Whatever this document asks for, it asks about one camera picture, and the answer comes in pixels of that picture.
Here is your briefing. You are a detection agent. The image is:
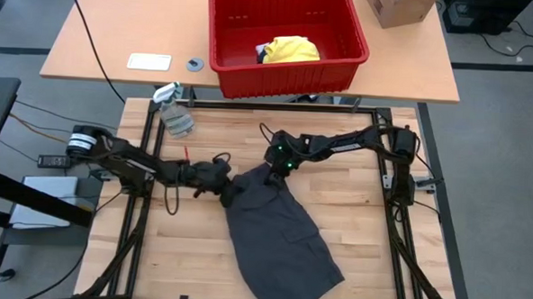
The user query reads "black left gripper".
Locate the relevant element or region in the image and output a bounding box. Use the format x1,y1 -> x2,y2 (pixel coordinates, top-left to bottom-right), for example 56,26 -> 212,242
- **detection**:
194,158 -> 248,208

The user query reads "dark grey garment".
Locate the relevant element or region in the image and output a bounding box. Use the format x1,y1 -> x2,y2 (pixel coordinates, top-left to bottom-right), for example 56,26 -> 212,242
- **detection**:
217,160 -> 350,299

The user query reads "yellow garment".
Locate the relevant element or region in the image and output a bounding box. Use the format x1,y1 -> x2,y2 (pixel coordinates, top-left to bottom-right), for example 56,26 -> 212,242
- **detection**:
260,34 -> 322,67

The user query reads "red plastic bin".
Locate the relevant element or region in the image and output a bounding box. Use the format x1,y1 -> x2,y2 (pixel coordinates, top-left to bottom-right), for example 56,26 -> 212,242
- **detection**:
203,0 -> 372,105

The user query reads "clear spray bottle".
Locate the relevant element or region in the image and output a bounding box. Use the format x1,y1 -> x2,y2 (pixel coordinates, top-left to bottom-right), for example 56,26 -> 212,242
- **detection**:
150,79 -> 198,141

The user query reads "black power adapter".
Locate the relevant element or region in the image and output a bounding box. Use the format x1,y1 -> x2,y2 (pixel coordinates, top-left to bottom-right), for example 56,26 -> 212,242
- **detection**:
36,154 -> 73,169

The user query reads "light wooden desk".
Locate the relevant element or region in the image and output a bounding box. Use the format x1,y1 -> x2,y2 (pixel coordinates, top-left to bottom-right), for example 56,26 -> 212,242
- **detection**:
38,0 -> 465,104

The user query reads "grey metal box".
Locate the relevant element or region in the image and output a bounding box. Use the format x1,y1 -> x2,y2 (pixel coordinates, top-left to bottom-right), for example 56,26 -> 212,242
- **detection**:
9,173 -> 102,233

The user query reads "cardboard box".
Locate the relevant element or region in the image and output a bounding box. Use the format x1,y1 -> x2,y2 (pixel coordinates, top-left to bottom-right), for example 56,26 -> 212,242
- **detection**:
360,0 -> 438,32

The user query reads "black floor equipment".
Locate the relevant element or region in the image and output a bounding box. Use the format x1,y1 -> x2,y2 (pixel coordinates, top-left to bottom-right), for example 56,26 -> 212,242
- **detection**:
438,0 -> 533,39

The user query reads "thin black floor cable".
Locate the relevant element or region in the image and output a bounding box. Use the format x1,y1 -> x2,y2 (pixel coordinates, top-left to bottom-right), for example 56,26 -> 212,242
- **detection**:
13,100 -> 120,131

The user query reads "yellow floor cable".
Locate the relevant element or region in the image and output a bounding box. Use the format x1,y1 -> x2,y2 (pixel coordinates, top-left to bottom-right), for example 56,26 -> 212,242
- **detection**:
7,113 -> 70,144

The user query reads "long black hanging cable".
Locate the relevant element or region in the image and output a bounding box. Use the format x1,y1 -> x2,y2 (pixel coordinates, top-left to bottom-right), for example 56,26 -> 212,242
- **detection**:
59,0 -> 131,104

